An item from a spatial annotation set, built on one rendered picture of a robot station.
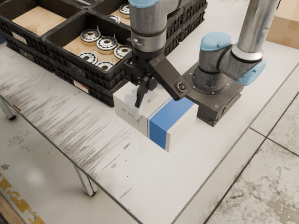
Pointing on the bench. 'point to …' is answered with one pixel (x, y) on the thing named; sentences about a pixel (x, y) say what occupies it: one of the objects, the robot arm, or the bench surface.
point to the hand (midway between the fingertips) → (155, 106)
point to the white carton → (158, 115)
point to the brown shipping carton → (285, 25)
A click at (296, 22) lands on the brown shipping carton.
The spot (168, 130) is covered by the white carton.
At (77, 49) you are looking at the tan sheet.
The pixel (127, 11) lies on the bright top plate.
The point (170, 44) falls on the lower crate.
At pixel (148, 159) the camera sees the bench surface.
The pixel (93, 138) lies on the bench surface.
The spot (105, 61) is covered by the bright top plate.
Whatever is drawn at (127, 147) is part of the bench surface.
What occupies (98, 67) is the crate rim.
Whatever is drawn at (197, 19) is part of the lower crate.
